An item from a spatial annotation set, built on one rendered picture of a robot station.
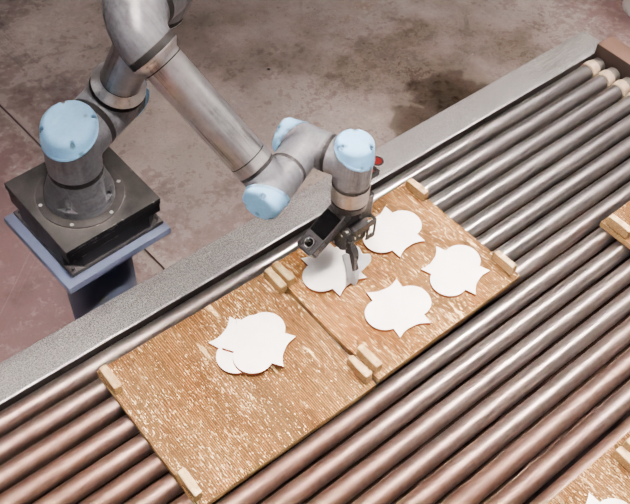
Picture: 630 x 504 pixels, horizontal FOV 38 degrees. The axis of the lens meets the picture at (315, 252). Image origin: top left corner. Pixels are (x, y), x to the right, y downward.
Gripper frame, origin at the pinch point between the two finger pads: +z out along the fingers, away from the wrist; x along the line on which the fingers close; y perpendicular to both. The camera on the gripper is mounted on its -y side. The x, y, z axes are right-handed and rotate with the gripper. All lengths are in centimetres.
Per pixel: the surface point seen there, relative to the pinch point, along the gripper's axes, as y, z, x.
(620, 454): 12, -2, -66
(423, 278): 13.5, 0.7, -13.4
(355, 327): -6.0, 1.1, -13.7
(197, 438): -45.0, 2.0, -14.0
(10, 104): 8, 94, 193
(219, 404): -37.7, 1.8, -10.8
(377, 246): 11.3, -0.1, -1.4
